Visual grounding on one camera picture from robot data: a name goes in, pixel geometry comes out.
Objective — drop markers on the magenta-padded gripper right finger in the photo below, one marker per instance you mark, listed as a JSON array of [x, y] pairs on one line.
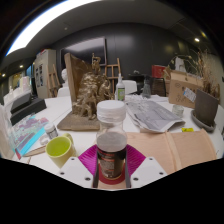
[[136, 160]]

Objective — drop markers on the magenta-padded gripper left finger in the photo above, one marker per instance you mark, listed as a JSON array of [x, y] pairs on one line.
[[87, 160]]

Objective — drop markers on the white-capped dark-label drink bottle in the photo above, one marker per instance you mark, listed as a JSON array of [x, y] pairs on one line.
[[111, 143]]

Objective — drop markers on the yellow-green mug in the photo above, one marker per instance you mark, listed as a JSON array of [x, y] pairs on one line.
[[60, 151]]

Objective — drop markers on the small white-lidded jar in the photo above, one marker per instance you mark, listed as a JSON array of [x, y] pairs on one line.
[[51, 131]]

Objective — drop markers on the white round lid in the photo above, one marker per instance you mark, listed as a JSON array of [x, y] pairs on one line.
[[44, 140]]

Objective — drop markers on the grey newspaper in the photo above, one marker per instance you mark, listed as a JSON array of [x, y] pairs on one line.
[[151, 115]]

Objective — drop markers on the small yellow strip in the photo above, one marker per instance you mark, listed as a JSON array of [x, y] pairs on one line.
[[187, 129]]

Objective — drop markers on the golden relief sculpture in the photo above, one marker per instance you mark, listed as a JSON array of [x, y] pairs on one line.
[[88, 96]]

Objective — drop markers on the small pale cup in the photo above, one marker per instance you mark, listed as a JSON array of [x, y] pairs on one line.
[[178, 110]]

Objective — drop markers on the white green-label squeeze bottle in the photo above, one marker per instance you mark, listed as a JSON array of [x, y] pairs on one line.
[[120, 90]]

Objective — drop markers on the white plastic chair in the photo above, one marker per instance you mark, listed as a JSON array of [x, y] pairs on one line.
[[220, 118], [130, 86], [63, 92]]

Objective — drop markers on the grey plant saucer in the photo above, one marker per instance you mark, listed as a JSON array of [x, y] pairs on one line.
[[200, 122]]

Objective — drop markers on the black flat cases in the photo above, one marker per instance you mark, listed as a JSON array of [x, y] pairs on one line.
[[26, 106]]

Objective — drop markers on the wooden easel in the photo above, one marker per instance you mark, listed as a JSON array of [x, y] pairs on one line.
[[113, 71], [53, 81]]

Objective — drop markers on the white canvas panel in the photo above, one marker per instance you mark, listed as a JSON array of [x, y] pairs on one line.
[[6, 133]]

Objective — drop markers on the brown cardboard box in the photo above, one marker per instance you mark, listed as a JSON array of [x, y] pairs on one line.
[[183, 88]]

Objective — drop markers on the white plaster bust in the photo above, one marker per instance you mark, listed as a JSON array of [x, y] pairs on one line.
[[64, 76]]

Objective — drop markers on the red box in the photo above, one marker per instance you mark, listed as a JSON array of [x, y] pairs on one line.
[[158, 71]]

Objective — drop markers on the beige shelf cabinet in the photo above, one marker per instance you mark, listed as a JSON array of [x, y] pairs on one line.
[[45, 73]]

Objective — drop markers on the white plaster figure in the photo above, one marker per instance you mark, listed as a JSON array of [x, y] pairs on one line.
[[179, 64]]

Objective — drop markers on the black wall screen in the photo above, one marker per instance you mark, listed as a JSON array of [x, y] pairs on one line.
[[83, 51]]

